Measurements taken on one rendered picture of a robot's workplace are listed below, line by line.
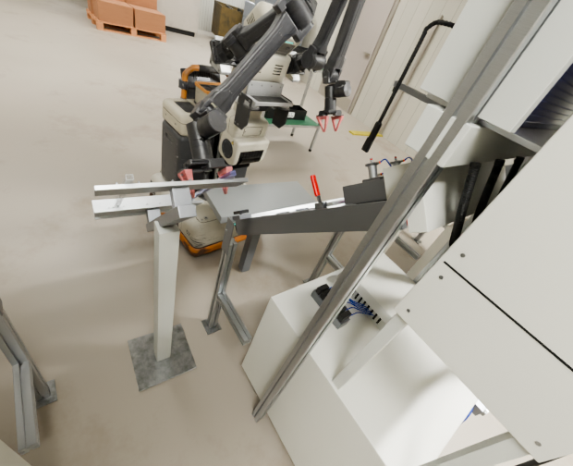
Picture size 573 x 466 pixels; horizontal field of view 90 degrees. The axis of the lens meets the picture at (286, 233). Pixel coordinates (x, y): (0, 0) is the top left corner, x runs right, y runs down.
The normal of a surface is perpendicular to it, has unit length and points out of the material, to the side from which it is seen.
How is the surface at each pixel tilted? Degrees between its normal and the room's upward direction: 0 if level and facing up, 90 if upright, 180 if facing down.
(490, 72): 90
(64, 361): 0
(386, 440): 0
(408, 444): 0
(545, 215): 90
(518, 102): 90
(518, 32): 90
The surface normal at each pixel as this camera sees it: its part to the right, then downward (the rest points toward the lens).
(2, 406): 0.29, -0.73
